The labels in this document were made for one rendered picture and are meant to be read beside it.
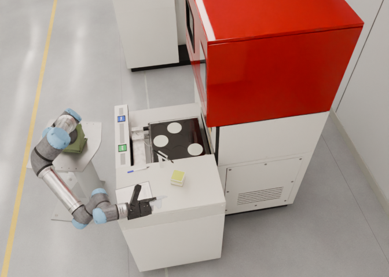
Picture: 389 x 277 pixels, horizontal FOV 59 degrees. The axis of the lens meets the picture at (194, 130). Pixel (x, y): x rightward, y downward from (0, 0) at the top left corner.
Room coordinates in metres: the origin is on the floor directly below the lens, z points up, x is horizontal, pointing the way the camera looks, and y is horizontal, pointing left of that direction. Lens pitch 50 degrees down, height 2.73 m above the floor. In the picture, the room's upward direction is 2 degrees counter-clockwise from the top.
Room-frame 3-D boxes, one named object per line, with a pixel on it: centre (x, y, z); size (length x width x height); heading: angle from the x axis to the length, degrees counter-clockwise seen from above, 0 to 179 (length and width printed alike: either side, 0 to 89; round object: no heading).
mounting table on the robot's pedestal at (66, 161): (1.53, 0.90, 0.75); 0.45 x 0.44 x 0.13; 83
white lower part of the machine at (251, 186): (1.74, -0.41, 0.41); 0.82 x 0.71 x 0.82; 8
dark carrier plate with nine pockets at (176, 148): (1.47, 0.12, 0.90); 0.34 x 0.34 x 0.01; 8
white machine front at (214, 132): (1.70, -0.08, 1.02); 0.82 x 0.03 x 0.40; 8
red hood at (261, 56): (1.74, -0.38, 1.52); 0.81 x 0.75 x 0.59; 8
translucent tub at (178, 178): (1.10, 0.11, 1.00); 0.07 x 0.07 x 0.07; 72
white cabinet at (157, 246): (1.38, 0.21, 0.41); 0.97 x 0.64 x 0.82; 8
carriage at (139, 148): (1.42, 0.38, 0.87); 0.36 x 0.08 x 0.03; 8
